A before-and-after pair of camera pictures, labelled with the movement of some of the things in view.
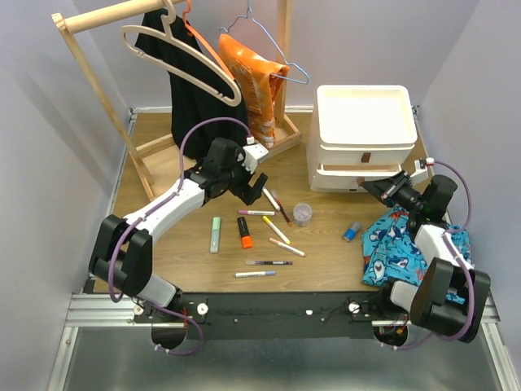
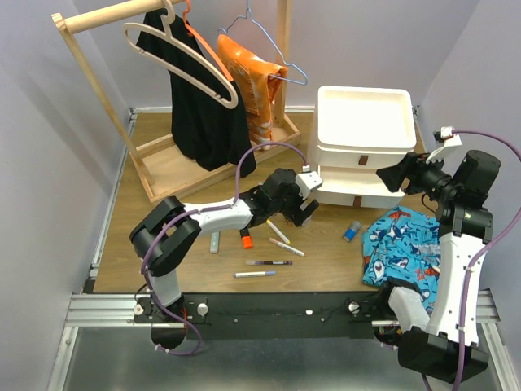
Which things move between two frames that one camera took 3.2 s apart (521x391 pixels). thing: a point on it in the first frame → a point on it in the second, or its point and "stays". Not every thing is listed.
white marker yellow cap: [276, 230] stays
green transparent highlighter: [215, 235] stays
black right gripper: [386, 189] → [413, 166]
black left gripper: [254, 193] → [295, 215]
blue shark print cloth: [391, 254] stays
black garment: [190, 102] stays
